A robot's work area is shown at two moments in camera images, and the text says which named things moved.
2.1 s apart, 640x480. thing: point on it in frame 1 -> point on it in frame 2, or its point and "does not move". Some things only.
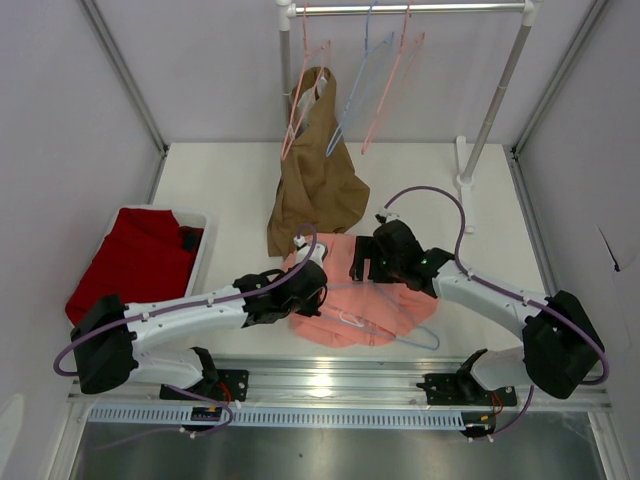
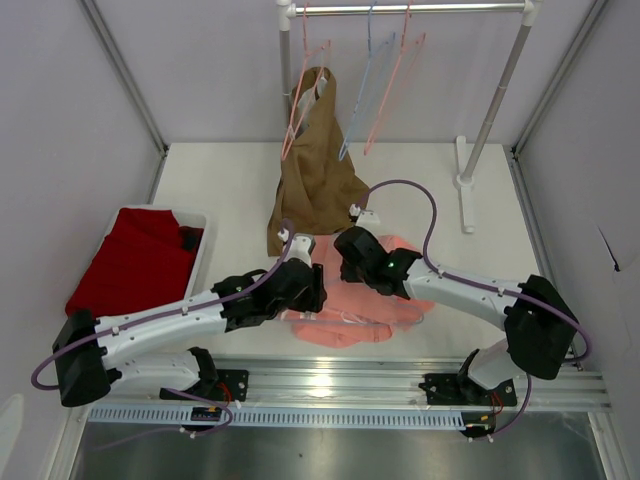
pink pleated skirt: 360,313 does not move
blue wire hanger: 436,346 -> 344,320
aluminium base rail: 349,381 does not move
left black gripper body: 308,308 does not move
